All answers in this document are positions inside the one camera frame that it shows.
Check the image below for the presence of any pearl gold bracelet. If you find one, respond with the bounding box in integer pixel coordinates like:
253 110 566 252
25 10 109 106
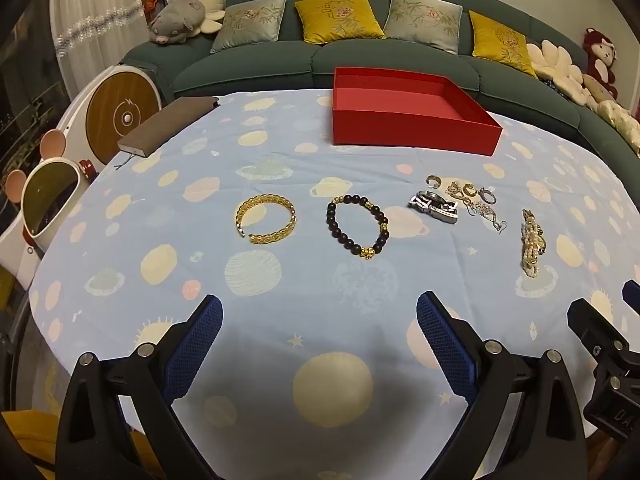
519 208 548 280

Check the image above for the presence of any gold hoop earring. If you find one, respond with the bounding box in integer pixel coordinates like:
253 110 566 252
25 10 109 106
425 176 442 190
462 183 477 197

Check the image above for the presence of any gold cuff bangle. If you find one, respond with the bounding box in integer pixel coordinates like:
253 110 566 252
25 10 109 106
233 193 297 245

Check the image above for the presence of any dark bead bracelet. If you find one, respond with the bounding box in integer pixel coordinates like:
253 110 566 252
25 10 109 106
325 193 391 261

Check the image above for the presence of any cream satin cushion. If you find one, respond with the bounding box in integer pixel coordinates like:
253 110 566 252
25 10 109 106
582 74 640 156

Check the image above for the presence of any red monkey plush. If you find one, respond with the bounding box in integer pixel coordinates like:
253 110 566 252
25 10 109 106
582 27 618 100

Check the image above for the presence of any cream flower cushion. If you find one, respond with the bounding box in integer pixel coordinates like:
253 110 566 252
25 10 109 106
526 40 597 107

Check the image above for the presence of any white mouse-ear mirror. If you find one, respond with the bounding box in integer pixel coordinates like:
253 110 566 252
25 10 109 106
1 129 98 289

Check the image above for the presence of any blue planet tablecloth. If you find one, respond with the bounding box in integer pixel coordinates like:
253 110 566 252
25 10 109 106
29 90 639 479

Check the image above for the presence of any yellow embroidered cushion right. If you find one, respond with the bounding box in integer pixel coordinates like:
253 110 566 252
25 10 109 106
469 11 536 78

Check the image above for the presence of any yellow embroidered cushion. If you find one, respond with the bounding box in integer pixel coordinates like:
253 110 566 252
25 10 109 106
469 11 536 78
294 0 385 46

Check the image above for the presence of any red shallow box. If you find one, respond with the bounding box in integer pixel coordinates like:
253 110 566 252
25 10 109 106
332 66 502 156

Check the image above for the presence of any brown notebook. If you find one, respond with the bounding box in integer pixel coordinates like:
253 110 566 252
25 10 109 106
118 96 219 158

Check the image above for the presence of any round wooden white appliance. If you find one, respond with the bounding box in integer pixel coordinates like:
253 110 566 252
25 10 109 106
58 65 162 170

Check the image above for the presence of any grey-green embroidered cushion right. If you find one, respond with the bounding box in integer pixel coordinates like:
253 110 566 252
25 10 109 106
383 0 463 55

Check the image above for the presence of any grey-green embroidered cushion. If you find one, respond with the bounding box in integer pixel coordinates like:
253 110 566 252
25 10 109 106
210 0 288 54
383 0 463 55

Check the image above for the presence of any green curved sofa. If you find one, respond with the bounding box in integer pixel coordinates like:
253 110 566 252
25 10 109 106
122 0 639 197

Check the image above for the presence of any yellow embroidered cushion left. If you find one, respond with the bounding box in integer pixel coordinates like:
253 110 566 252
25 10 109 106
294 0 385 46

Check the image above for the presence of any grey pig plush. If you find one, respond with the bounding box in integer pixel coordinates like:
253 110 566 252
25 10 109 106
149 0 205 46

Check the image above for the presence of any white curtain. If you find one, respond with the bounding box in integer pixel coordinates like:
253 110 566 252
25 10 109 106
49 0 148 99

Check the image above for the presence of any grey-green embroidered cushion left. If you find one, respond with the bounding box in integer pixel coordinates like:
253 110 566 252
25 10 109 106
210 0 288 54

